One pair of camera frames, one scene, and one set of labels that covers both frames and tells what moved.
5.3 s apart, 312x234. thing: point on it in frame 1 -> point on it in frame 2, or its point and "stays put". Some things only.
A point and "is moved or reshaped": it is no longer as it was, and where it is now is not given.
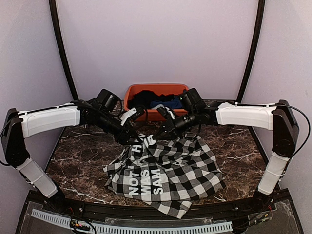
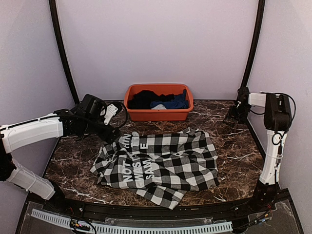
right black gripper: (171, 130) -> (241, 120)
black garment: (146, 97) stays put
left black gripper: (123, 136) -> (105, 135)
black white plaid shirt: (171, 172) is moved or reshaped
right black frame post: (259, 20) stays put
